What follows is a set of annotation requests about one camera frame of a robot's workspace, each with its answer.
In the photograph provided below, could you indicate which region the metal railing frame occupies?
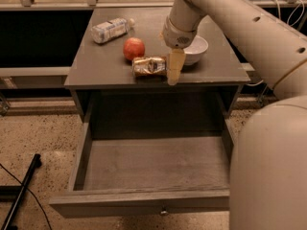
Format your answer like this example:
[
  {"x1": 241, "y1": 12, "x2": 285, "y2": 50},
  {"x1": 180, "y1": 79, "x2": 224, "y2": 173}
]
[{"x1": 1, "y1": 0, "x2": 306, "y2": 116}]

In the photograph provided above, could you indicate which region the black tripod leg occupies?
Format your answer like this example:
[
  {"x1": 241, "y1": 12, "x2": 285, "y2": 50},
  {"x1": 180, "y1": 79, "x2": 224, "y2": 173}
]
[{"x1": 1, "y1": 153, "x2": 41, "y2": 230}]

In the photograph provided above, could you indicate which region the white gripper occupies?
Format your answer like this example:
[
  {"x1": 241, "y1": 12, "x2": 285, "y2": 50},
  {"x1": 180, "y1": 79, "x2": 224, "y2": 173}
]
[{"x1": 162, "y1": 16, "x2": 197, "y2": 85}]

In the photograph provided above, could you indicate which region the black floor cable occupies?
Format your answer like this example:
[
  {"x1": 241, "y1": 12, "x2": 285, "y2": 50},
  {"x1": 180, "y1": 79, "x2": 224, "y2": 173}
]
[{"x1": 0, "y1": 162, "x2": 54, "y2": 230}]

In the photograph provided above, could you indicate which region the open grey top drawer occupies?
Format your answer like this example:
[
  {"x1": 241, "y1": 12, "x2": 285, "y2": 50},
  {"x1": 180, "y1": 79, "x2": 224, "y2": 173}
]
[{"x1": 48, "y1": 91, "x2": 236, "y2": 219}]

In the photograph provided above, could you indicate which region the orange soda can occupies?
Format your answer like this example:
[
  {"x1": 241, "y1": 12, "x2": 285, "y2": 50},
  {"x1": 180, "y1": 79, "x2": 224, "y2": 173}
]
[{"x1": 132, "y1": 57, "x2": 167, "y2": 77}]

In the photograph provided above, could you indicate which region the clear plastic water bottle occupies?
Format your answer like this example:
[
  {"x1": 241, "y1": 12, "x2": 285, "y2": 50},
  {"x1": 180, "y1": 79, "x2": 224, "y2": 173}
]
[{"x1": 91, "y1": 18, "x2": 135, "y2": 44}]

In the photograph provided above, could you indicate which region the red apple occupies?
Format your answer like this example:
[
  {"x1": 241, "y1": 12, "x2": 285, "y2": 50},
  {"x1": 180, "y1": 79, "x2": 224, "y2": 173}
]
[{"x1": 123, "y1": 37, "x2": 145, "y2": 60}]

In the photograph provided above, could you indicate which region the grey wooden cabinet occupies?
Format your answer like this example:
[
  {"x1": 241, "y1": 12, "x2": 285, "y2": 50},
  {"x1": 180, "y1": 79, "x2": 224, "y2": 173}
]
[{"x1": 65, "y1": 7, "x2": 249, "y2": 125}]

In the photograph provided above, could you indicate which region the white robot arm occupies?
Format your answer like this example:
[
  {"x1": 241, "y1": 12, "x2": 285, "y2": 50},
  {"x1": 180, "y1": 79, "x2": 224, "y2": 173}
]
[{"x1": 163, "y1": 0, "x2": 307, "y2": 230}]

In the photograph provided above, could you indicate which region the white bowl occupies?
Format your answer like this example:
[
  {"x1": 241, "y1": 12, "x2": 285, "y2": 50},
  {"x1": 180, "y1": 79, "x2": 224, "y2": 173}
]
[{"x1": 184, "y1": 35, "x2": 208, "y2": 65}]

